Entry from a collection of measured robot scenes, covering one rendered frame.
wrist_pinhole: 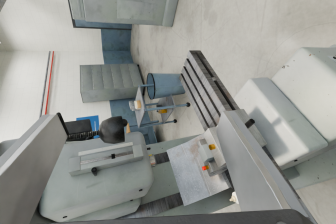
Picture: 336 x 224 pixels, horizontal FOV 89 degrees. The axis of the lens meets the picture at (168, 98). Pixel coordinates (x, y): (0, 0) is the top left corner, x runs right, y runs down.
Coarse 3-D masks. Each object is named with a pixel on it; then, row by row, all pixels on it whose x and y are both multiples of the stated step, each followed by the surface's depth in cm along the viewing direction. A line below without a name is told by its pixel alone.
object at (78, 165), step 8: (104, 152) 52; (112, 152) 53; (120, 152) 53; (128, 152) 54; (136, 152) 54; (72, 160) 49; (80, 160) 49; (88, 160) 50; (96, 160) 50; (104, 160) 51; (112, 160) 51; (120, 160) 52; (128, 160) 54; (136, 160) 56; (72, 168) 47; (80, 168) 48; (88, 168) 49; (96, 168) 51
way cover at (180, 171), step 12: (180, 144) 110; (192, 144) 107; (168, 156) 107; (180, 156) 106; (192, 156) 104; (180, 168) 102; (192, 168) 101; (180, 180) 99; (192, 180) 97; (204, 180) 96; (216, 180) 93; (228, 180) 89; (180, 192) 95; (192, 192) 94; (204, 192) 93; (216, 192) 90
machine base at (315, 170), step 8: (328, 152) 104; (312, 160) 112; (320, 160) 108; (328, 160) 104; (296, 168) 123; (304, 168) 118; (312, 168) 113; (320, 168) 109; (328, 168) 105; (304, 176) 118; (312, 176) 113; (320, 176) 109; (328, 176) 105; (296, 184) 124; (304, 184) 119; (312, 184) 115
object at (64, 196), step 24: (72, 144) 55; (96, 144) 57; (120, 144) 59; (144, 144) 62; (120, 168) 54; (144, 168) 55; (48, 192) 46; (72, 192) 47; (96, 192) 48; (120, 192) 51; (144, 192) 60; (48, 216) 45; (72, 216) 54
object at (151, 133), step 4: (156, 120) 485; (128, 124) 454; (132, 124) 460; (136, 124) 462; (140, 124) 468; (128, 128) 447; (152, 128) 468; (148, 132) 514; (152, 132) 471; (148, 136) 519; (152, 136) 475; (152, 140) 479; (156, 140) 448
